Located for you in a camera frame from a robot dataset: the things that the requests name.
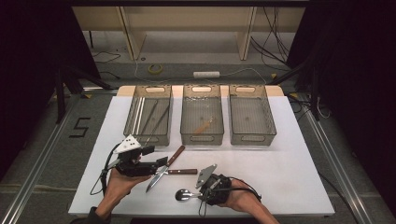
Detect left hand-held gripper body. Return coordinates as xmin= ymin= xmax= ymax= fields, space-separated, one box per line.
xmin=113 ymin=133 xmax=159 ymax=178

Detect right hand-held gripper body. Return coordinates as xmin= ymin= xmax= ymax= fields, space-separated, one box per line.
xmin=195 ymin=163 xmax=233 ymax=206

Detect brown-handled knife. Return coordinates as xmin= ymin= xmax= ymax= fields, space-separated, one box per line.
xmin=145 ymin=145 xmax=186 ymax=193

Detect metal chopstick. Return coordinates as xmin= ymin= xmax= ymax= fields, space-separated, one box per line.
xmin=141 ymin=100 xmax=159 ymax=135
xmin=145 ymin=104 xmax=171 ymax=145

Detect metal spoon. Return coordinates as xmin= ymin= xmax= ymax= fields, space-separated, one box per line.
xmin=175 ymin=188 xmax=203 ymax=202

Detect translucent grey storage bin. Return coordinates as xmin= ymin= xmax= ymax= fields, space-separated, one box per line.
xmin=123 ymin=85 xmax=174 ymax=147
xmin=180 ymin=84 xmax=225 ymax=146
xmin=228 ymin=84 xmax=277 ymax=147

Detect person's left hand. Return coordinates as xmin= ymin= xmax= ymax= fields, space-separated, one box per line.
xmin=104 ymin=169 xmax=152 ymax=205

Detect person's right hand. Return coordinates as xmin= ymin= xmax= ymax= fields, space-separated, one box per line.
xmin=218 ymin=179 xmax=260 ymax=213

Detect yellow tape roll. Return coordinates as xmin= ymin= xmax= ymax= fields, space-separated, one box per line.
xmin=147 ymin=63 xmax=163 ymax=75

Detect black metal stand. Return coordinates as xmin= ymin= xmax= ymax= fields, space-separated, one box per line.
xmin=267 ymin=59 xmax=321 ymax=121
xmin=54 ymin=63 xmax=113 ymax=125

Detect white table cover sheet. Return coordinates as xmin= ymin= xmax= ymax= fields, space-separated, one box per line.
xmin=67 ymin=94 xmax=335 ymax=217

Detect white power strip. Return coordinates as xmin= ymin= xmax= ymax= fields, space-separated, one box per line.
xmin=192 ymin=71 xmax=221 ymax=79

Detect dark curtain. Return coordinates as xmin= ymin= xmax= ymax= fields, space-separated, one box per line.
xmin=0 ymin=0 xmax=101 ymax=181
xmin=286 ymin=0 xmax=396 ymax=216

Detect light wooden shelf unit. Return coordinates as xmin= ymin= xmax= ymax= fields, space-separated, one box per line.
xmin=72 ymin=6 xmax=306 ymax=62

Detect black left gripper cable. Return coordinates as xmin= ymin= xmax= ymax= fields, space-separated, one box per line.
xmin=90 ymin=143 xmax=122 ymax=197

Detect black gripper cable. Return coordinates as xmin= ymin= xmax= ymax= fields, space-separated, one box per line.
xmin=90 ymin=143 xmax=122 ymax=197
xmin=198 ymin=176 xmax=262 ymax=218

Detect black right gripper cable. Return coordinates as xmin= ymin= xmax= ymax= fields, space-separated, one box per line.
xmin=198 ymin=176 xmax=262 ymax=218

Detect aluminium floor rail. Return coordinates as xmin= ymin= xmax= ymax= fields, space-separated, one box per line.
xmin=303 ymin=108 xmax=375 ymax=224
xmin=0 ymin=92 xmax=78 ymax=224

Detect thin black floor cable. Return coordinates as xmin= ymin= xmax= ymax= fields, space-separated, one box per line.
xmin=92 ymin=50 xmax=121 ymax=64
xmin=317 ymin=171 xmax=359 ymax=224

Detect tangled floor cables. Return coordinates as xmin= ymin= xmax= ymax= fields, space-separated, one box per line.
xmin=288 ymin=92 xmax=331 ymax=122

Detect black cable bundle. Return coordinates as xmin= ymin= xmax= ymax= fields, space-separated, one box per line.
xmin=250 ymin=7 xmax=292 ymax=68

